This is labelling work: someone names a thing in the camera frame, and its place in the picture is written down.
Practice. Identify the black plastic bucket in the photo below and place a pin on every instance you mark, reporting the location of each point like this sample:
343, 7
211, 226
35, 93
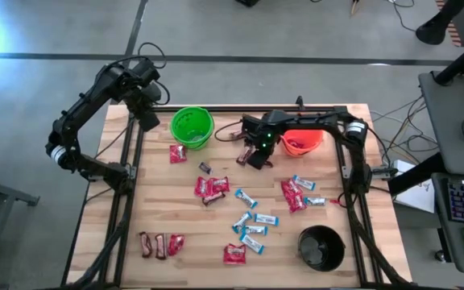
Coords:
320, 249

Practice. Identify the black stand pole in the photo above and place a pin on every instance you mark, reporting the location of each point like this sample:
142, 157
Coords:
463, 60

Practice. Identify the black diagonal stand bar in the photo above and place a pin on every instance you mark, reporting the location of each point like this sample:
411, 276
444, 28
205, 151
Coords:
417, 174

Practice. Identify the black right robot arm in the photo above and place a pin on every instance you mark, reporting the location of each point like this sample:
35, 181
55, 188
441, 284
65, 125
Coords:
316, 118

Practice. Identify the small dark candy wrapper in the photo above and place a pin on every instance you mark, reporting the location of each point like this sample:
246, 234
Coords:
205, 168

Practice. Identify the orange jack-o'-lantern bucket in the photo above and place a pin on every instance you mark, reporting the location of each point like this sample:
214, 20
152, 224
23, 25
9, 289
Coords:
308, 147

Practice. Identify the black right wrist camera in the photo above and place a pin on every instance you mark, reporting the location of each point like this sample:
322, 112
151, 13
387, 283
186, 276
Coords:
258, 160

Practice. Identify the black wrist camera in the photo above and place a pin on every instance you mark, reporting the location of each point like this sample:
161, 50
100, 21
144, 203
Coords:
258, 160
149, 121

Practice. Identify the grey keyboard desk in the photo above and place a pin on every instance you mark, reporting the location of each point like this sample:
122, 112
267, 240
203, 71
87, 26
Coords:
453, 249

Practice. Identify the white paper sheet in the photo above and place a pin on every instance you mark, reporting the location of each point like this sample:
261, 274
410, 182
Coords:
417, 197

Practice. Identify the black aluminium table frame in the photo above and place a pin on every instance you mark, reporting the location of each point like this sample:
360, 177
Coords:
224, 108

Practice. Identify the brown Snickers candy bar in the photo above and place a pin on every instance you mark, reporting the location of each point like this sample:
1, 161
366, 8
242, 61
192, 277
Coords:
160, 246
145, 245
236, 135
213, 199
243, 158

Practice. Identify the green plastic bucket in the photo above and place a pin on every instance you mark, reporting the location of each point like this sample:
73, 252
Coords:
183, 121

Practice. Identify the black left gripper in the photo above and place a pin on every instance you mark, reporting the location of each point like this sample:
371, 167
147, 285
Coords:
141, 96

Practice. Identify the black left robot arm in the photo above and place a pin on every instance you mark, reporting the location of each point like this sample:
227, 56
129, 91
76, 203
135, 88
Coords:
83, 104

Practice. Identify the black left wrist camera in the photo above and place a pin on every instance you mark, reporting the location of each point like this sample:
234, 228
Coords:
149, 121

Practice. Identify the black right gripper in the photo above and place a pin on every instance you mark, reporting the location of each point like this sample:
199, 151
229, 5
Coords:
262, 135

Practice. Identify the black stand foot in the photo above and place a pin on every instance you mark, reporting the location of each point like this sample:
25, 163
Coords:
433, 30

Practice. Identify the grey side desk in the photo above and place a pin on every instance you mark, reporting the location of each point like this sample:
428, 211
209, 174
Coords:
445, 121

